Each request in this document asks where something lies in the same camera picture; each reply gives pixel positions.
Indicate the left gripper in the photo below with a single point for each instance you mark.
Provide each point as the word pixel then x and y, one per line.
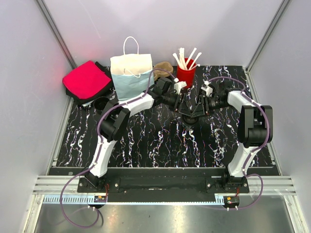
pixel 183 108

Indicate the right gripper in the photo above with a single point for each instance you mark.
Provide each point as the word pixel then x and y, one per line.
pixel 199 110

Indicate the brown pulp cup carrier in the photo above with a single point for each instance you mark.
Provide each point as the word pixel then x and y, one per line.
pixel 165 66

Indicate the light blue paper bag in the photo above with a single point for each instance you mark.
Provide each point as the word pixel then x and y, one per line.
pixel 131 73

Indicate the black coffee cup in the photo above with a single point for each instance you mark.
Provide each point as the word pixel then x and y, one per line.
pixel 100 103
pixel 190 124

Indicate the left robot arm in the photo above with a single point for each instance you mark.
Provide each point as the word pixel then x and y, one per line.
pixel 115 116

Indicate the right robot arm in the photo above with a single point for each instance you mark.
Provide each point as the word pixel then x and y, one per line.
pixel 254 132

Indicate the stack of black lids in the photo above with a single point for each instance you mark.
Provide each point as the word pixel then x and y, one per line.
pixel 208 89

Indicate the red straw cup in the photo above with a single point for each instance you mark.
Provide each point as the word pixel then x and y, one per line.
pixel 186 75

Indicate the red and black cloth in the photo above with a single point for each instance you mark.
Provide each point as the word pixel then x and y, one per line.
pixel 87 82

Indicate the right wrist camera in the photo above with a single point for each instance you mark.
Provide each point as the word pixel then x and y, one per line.
pixel 206 83

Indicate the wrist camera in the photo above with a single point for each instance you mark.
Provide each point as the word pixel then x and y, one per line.
pixel 206 83
pixel 179 85

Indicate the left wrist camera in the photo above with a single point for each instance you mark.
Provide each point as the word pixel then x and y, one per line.
pixel 179 85

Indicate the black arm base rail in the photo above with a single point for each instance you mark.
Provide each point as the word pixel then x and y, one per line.
pixel 163 185

